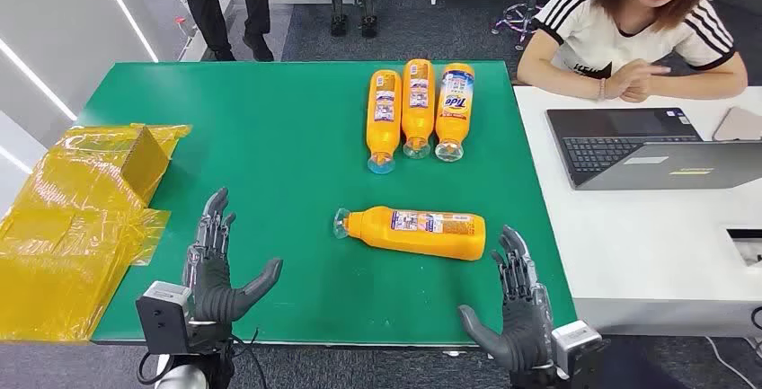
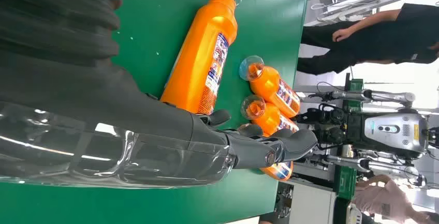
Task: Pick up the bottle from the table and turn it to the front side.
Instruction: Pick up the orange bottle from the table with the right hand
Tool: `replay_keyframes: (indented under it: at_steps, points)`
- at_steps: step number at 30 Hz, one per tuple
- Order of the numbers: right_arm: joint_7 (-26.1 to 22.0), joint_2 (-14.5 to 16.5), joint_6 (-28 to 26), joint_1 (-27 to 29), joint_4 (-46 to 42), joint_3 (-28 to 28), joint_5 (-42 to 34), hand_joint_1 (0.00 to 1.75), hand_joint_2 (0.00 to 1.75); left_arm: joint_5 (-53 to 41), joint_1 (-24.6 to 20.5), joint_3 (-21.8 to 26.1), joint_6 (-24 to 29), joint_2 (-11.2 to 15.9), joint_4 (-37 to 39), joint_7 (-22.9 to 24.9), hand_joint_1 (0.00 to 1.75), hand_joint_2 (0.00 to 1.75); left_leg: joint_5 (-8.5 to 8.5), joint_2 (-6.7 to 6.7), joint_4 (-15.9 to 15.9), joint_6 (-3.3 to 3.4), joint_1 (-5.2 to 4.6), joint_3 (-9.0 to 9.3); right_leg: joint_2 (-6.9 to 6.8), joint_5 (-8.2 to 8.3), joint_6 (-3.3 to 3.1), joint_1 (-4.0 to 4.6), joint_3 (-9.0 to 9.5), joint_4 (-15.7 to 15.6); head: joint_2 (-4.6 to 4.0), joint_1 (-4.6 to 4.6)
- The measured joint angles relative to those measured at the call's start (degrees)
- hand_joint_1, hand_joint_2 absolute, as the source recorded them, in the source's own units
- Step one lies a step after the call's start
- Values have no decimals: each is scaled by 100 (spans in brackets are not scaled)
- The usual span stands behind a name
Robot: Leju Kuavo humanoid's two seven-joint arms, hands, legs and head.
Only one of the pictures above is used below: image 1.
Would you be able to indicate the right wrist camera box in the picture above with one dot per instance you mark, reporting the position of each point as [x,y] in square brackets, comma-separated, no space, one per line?
[574,341]

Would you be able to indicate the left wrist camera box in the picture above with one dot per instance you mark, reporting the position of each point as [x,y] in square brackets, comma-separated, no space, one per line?
[161,321]

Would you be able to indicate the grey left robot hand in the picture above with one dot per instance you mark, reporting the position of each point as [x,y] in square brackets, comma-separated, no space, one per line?
[211,291]

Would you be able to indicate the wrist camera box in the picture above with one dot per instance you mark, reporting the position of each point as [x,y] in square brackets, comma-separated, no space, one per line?
[574,341]
[161,321]

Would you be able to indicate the yellow film wrapped cardboard box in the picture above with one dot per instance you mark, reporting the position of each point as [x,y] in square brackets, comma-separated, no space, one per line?
[65,237]

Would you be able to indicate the open grey black laptop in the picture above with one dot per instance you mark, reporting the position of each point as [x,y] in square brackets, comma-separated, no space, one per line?
[625,148]

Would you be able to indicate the orange detergent bottle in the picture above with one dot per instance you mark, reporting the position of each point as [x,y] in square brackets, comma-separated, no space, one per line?
[428,234]
[455,106]
[384,118]
[418,106]

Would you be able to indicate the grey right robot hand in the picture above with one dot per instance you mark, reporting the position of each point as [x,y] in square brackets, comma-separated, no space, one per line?
[524,333]

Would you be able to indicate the seated person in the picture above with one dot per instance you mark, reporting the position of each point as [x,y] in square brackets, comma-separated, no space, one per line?
[613,35]

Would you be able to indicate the white floor scrap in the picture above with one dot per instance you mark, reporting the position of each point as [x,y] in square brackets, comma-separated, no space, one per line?
[454,353]

